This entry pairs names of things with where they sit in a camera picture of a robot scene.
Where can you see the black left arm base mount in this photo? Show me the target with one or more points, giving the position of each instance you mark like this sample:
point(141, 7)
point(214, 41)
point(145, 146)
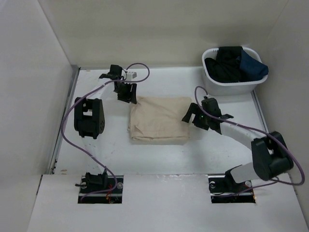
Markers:
point(100, 189)

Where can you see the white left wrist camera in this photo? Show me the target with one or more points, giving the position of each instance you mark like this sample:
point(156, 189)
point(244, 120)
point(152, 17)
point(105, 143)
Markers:
point(130, 76)

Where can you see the navy blue trousers in basket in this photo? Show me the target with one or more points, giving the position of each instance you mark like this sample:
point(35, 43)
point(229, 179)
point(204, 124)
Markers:
point(251, 69)

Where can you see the black trousers in basket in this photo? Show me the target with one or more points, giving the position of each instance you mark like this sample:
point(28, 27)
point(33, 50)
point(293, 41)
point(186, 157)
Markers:
point(225, 67)

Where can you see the white plastic laundry basket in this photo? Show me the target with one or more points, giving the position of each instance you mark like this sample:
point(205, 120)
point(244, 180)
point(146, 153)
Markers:
point(225, 89)

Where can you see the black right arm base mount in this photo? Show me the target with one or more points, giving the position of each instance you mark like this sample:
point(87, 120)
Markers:
point(222, 191)

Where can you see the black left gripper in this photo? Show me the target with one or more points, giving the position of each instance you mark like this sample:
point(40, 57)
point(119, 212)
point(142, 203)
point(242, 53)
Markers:
point(130, 96)

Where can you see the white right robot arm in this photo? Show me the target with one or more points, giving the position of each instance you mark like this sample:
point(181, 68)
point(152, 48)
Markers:
point(270, 156)

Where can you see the beige drawstring trousers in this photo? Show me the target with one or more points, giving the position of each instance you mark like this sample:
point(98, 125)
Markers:
point(158, 120)

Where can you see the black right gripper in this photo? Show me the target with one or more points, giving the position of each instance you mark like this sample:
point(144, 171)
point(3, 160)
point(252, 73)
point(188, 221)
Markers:
point(194, 108)

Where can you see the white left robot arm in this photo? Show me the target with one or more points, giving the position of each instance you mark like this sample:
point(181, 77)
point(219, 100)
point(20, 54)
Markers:
point(89, 118)

